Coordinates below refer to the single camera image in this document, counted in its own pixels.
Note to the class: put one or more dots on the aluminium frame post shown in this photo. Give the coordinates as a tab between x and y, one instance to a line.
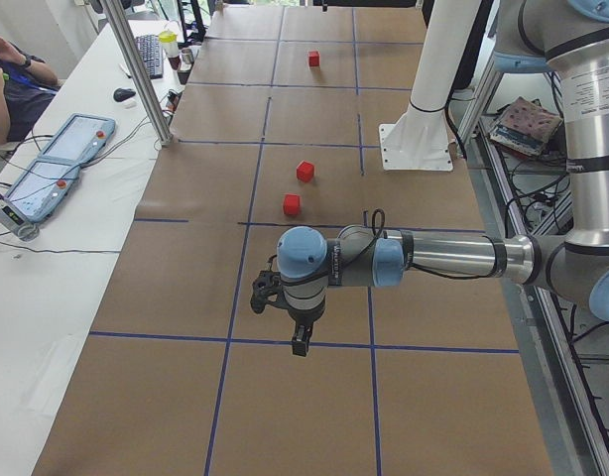
150	98

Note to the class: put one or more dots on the black computer mouse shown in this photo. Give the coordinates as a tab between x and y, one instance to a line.
123	94

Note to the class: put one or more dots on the teach pendant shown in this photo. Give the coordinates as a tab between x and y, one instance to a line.
79	139
39	191

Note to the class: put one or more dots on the lower teach pendant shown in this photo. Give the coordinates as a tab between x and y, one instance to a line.
39	191

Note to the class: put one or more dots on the yellow lid bottle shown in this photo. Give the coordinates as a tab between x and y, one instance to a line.
169	41

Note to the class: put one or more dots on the upper teach pendant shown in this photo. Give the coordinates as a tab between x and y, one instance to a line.
79	139

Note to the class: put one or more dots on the black keyboard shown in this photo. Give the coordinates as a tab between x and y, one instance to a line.
151	53

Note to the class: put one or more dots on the handheld scanner device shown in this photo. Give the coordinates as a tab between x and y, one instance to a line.
15	221

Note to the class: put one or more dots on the stack of books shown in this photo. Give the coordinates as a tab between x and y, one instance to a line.
524	127

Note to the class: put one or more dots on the red block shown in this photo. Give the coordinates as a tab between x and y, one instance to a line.
305	171
292	204

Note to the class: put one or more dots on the seated person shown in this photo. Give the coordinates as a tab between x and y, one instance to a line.
27	87

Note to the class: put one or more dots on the white pedestal column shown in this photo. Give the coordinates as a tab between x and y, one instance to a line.
418	141

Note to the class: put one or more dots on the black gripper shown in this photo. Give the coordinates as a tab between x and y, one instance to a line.
304	317

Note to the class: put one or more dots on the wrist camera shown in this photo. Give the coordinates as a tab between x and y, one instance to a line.
267	290

